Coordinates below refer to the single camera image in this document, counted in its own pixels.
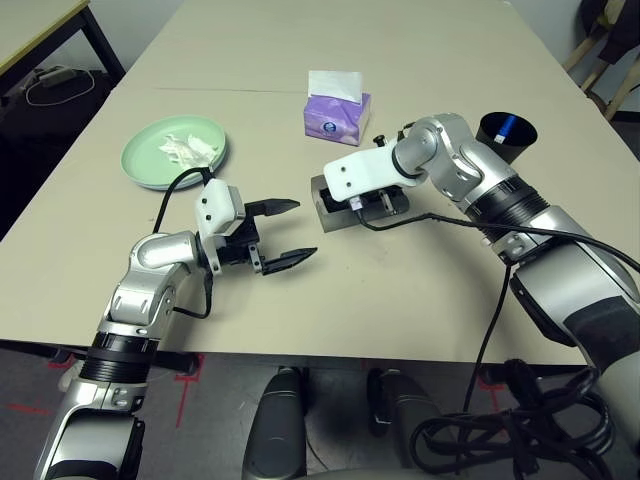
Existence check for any robot right leg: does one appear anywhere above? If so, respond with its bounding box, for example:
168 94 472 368
367 369 441 469

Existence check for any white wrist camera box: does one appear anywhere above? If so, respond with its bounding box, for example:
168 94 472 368
323 144 431 204
195 178 246 274

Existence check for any wooden stool with black jacket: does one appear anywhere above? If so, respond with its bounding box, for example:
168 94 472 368
579 0 640 64

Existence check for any black cup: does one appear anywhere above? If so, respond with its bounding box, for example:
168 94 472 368
474 112 539 165

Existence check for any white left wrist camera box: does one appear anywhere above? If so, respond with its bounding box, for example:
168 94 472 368
195 178 246 274

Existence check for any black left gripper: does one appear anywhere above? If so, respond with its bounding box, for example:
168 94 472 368
219 199 319 277

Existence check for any blue marker white cap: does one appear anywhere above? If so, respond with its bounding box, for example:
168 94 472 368
494 115 519 144

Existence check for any black camera cable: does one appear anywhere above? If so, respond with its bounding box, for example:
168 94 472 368
352 197 640 416
152 167 216 321

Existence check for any black left camera cable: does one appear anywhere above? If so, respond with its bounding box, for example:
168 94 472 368
152 167 216 321

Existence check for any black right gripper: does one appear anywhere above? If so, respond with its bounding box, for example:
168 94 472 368
367 185 404 215

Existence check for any light green plate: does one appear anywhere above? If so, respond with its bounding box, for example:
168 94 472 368
120 114 227 190

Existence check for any robot left leg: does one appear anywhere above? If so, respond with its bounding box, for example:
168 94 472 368
242 367 307 480

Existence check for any white tissue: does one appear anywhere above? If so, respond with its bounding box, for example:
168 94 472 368
157 132 220 169

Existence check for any black cable bundle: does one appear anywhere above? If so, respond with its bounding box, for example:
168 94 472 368
409 358 616 480

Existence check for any robot leg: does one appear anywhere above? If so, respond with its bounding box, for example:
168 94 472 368
367 369 441 469
242 367 307 480

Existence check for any purple tissue pack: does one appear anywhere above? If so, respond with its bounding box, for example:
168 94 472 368
302 70 372 147

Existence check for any black right camera cable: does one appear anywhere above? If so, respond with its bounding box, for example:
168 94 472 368
352 197 640 416

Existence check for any grey power strip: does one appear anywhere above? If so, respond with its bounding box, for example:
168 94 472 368
37 66 76 85

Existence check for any white power cable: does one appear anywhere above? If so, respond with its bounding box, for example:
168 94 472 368
25 69 95 106

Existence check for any grey robot torso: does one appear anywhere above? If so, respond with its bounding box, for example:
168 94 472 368
299 467 421 480

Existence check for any beige side table black frame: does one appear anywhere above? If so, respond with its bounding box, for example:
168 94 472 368
0 0 126 86

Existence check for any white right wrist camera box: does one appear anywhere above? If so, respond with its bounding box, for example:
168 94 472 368
323 144 431 204

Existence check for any grey glasses case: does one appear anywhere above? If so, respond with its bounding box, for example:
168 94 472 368
310 174 410 235

